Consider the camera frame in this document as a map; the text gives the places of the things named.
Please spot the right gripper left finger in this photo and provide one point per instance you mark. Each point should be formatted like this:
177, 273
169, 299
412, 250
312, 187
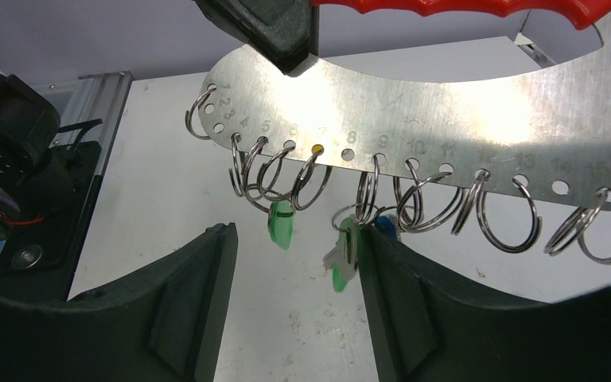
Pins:
162, 322

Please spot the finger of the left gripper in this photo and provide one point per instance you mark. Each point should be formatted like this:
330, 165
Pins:
285, 32

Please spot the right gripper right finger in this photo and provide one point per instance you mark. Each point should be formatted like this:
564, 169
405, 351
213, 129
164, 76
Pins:
429, 323

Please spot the red-handled metal key holder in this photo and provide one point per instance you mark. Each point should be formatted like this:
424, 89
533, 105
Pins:
546, 134

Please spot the green key tag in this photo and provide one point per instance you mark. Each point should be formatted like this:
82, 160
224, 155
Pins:
339, 284
281, 223

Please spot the metal key on green tag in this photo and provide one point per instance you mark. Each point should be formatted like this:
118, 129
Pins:
343, 256

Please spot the blue key tag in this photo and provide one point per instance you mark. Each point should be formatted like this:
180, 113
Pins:
388, 226

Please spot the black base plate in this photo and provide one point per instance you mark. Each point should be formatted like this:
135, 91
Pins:
38, 261

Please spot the aluminium right rail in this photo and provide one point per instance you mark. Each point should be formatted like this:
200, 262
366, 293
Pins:
532, 50

